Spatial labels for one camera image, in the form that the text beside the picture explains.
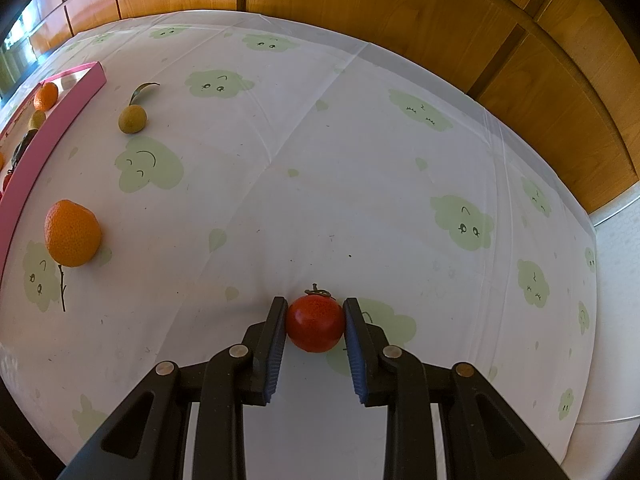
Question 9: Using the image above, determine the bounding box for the window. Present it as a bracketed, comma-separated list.
[0, 0, 43, 96]

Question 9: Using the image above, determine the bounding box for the yellow-green fruit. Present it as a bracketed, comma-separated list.
[118, 104, 147, 135]

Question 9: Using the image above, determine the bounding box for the white cloud-print tablecloth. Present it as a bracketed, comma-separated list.
[0, 10, 598, 466]

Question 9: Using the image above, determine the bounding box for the pink-rimmed white tray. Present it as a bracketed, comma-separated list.
[0, 61, 107, 281]

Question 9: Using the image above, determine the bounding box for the red round fruit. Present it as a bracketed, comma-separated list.
[286, 284, 347, 354]

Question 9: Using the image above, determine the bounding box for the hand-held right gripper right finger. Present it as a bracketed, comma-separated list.
[342, 297, 571, 480]

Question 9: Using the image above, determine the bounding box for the green leaf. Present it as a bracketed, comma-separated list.
[129, 82, 161, 107]

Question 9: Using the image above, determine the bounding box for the wooden wardrobe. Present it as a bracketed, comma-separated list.
[30, 0, 640, 213]

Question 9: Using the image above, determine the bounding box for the large orange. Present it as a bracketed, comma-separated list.
[33, 81, 60, 112]

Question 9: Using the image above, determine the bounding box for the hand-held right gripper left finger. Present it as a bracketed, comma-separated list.
[57, 296, 288, 480]

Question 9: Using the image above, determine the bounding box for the dark brown round fruit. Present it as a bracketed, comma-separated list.
[11, 129, 39, 170]

